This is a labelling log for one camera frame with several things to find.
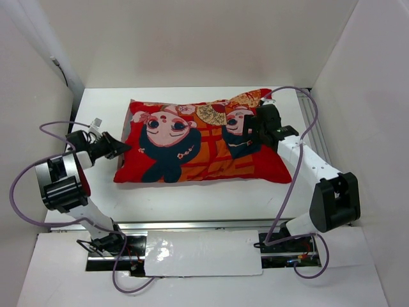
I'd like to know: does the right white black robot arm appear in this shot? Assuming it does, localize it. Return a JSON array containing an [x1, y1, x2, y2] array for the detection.
[[243, 104, 361, 251]]

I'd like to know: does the pink red printed pillowcase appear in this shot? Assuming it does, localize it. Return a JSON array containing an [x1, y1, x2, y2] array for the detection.
[[113, 88, 291, 184]]

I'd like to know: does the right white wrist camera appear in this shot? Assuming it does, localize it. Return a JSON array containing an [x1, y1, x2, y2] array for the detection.
[[259, 98, 276, 107]]

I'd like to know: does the small wall cable plug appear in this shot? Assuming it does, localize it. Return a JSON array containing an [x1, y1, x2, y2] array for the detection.
[[50, 56, 69, 87]]

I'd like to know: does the aluminium rail front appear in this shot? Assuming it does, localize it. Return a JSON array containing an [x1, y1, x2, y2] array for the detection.
[[47, 219, 288, 233]]

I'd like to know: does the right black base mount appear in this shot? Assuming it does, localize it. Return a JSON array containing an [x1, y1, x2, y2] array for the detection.
[[256, 226, 321, 269]]

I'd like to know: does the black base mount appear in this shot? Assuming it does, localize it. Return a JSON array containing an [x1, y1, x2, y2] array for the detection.
[[76, 232, 148, 278], [256, 226, 321, 269]]

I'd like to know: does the white cover plate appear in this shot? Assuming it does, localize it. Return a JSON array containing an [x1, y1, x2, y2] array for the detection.
[[144, 230, 263, 277]]

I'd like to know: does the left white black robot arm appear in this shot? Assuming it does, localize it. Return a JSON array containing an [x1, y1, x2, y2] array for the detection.
[[35, 130, 131, 256]]

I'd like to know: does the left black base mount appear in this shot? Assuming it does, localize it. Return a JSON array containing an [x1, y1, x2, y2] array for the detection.
[[76, 232, 148, 278]]

